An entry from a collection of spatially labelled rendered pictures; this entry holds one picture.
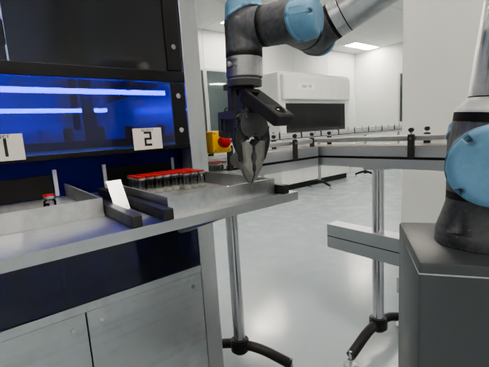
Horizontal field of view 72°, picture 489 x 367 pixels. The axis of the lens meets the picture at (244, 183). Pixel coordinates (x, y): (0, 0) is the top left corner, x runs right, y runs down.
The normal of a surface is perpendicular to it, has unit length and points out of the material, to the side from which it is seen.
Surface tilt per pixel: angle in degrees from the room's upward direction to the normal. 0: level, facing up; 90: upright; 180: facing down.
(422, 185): 90
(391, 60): 90
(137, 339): 90
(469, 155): 97
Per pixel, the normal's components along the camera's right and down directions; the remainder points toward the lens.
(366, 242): -0.78, 0.15
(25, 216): 0.62, 0.08
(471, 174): -0.52, 0.29
